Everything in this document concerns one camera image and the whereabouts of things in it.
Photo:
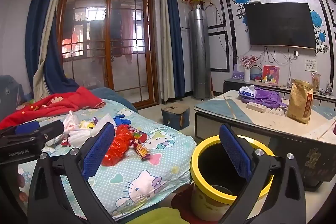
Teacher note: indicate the blue toy figure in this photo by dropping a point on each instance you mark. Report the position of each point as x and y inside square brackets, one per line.
[122, 119]

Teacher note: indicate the white blue tissue pack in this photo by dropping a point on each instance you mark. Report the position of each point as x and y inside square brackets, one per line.
[246, 91]

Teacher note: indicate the yellow rimmed bin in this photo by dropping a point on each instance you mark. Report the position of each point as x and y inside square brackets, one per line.
[199, 150]

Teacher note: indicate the brown paper bag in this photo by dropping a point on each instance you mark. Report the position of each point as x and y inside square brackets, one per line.
[299, 103]

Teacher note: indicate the blue storage stool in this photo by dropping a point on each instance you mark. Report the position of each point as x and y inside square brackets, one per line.
[174, 115]

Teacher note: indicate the red blanket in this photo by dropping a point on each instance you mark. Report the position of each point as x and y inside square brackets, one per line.
[65, 100]

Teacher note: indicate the person's left hand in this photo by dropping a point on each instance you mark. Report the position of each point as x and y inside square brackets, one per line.
[20, 180]

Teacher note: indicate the small purple wrapper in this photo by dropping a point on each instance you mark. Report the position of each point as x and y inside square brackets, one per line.
[95, 120]

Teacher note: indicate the white wall adapter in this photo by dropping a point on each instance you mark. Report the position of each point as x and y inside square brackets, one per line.
[296, 53]

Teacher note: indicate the white wall note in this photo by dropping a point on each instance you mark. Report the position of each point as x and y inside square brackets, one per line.
[311, 64]

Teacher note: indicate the round framed ornament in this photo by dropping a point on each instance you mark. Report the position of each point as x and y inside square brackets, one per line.
[256, 73]

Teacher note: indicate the narrow blue curtain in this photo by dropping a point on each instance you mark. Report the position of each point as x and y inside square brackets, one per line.
[173, 29]

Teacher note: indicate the white plastic bag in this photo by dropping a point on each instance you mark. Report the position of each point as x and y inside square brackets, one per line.
[76, 134]

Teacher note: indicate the yellow green wrapper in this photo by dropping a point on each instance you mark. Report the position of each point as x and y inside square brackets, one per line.
[88, 124]

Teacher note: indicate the colourful painted picture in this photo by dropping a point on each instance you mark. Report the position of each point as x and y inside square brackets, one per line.
[271, 74]

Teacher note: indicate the white vase with pink flowers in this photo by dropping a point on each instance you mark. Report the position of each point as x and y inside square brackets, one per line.
[247, 75]

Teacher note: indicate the dark television cabinet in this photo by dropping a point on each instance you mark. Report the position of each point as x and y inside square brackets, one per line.
[233, 86]

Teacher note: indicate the beige flat package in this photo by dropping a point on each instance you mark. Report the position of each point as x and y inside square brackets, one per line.
[315, 81]

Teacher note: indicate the narrow beige curtain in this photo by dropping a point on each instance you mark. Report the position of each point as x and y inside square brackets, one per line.
[164, 56]

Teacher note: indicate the red floor mat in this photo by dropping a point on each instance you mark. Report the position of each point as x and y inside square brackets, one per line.
[181, 203]

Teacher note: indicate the colourful candy wrapper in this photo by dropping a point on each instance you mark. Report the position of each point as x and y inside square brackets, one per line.
[137, 135]

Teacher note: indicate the purple card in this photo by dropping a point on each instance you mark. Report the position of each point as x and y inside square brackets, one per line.
[237, 73]

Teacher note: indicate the black wall television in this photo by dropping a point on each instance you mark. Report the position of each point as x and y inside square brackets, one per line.
[281, 24]

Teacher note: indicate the dark grey bag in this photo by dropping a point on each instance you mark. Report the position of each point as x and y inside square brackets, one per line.
[8, 90]

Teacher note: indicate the wooden glass sliding door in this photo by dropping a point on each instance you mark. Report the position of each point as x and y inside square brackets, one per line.
[107, 29]

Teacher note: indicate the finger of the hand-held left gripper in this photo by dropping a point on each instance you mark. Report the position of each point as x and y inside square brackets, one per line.
[50, 130]
[26, 127]

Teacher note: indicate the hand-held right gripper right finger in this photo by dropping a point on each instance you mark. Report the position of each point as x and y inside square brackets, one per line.
[233, 150]

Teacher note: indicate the red plastic bag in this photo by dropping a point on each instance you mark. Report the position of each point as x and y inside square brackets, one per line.
[118, 146]

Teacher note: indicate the small white camera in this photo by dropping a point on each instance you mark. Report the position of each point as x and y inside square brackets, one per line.
[198, 5]

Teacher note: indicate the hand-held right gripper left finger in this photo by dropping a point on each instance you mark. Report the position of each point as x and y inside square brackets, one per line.
[98, 150]

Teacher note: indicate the silver tower air conditioner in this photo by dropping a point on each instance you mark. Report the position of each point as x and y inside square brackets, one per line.
[200, 56]

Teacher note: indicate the purple backpack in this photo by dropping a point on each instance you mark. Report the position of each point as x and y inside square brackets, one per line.
[265, 96]

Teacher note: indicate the purple yellow snack packet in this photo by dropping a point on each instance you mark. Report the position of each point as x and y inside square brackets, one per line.
[141, 151]

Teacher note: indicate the marble top coffee table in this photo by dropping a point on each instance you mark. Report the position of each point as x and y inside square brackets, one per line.
[223, 113]

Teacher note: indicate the green cushion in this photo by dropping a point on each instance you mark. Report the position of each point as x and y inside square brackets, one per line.
[157, 216]

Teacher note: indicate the blue quilted cover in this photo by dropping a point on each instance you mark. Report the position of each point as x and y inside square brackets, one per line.
[115, 94]

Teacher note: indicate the wide blue curtain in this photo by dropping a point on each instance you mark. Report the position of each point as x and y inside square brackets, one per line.
[44, 29]

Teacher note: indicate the cartoon cat printed bedsheet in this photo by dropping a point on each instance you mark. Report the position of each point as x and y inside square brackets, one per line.
[147, 182]

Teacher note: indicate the beige power strip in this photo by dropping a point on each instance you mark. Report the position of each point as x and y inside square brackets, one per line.
[256, 106]

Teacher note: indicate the wide beige curtain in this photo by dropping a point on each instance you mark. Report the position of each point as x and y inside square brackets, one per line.
[53, 14]

